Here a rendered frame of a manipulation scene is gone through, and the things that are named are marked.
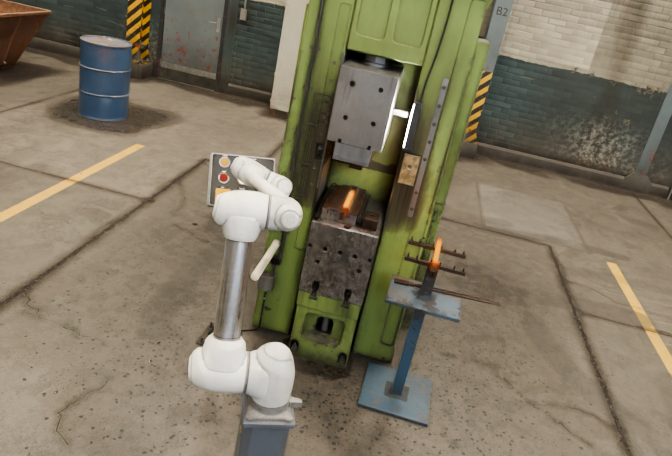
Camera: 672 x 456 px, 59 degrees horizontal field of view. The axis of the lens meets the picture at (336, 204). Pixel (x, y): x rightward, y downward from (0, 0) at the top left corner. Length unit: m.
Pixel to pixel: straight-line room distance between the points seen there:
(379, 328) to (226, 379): 1.64
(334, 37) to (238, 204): 1.38
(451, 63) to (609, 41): 6.17
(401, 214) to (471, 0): 1.19
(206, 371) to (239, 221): 0.56
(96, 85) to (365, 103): 4.81
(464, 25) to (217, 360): 1.99
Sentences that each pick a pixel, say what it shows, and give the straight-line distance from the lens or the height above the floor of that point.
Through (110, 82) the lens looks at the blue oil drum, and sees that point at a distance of 7.42.
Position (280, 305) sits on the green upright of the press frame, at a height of 0.21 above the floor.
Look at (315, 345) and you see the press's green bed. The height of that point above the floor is 0.12.
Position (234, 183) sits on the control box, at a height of 1.07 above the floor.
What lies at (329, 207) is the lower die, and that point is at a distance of 3.30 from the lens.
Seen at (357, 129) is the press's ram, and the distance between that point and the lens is 3.12.
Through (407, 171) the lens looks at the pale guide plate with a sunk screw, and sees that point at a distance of 3.28.
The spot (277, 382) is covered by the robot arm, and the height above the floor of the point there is 0.78.
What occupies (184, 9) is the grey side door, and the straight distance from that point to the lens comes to 9.78.
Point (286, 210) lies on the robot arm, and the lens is 2.10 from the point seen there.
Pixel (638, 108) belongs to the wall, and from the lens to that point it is 9.47.
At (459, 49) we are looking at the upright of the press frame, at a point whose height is 1.95.
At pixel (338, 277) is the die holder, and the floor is 0.61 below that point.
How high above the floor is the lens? 2.23
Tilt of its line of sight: 22 degrees down
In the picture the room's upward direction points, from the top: 12 degrees clockwise
